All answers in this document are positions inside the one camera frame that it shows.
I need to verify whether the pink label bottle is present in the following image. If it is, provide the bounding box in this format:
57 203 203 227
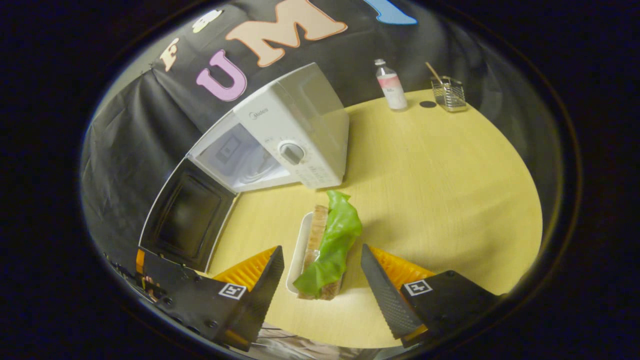
375 59 409 111

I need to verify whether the white rectangular plate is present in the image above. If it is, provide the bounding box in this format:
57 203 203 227
285 211 314 295

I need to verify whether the white microwave oven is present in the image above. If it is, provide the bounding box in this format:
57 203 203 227
138 62 350 273

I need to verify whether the metal wire mesh holder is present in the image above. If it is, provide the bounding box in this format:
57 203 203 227
430 76 467 112

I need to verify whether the person's grey clothing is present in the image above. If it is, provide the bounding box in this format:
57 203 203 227
250 322 381 360

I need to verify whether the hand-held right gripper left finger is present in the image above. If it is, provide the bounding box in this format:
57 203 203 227
160 246 285 351

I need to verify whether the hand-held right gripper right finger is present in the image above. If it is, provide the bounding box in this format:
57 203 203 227
361 244 501 349

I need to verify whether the green lettuce leaf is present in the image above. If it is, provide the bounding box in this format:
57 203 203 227
293 190 363 298

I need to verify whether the toast bread sandwich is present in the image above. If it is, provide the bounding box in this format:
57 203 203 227
298 205 346 301

